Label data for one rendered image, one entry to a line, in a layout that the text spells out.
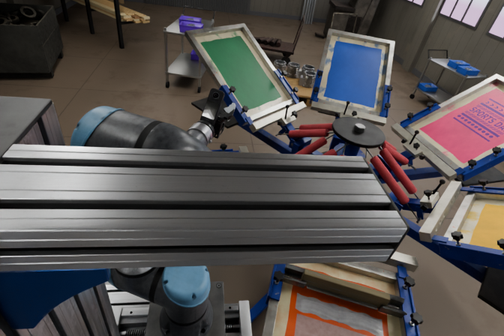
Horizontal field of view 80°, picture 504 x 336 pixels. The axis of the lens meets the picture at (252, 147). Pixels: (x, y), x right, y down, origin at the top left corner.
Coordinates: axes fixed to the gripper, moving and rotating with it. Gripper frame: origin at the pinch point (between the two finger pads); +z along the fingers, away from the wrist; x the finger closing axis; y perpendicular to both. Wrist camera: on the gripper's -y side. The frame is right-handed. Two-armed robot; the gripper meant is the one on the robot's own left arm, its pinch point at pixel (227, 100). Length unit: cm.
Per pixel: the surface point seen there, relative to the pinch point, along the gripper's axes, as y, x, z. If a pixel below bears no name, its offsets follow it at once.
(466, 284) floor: 140, 212, 103
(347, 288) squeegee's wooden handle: 53, 72, -14
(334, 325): 63, 72, -25
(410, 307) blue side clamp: 55, 100, -8
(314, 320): 64, 64, -26
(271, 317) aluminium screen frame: 63, 47, -33
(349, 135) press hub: 28, 58, 63
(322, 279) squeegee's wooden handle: 54, 62, -14
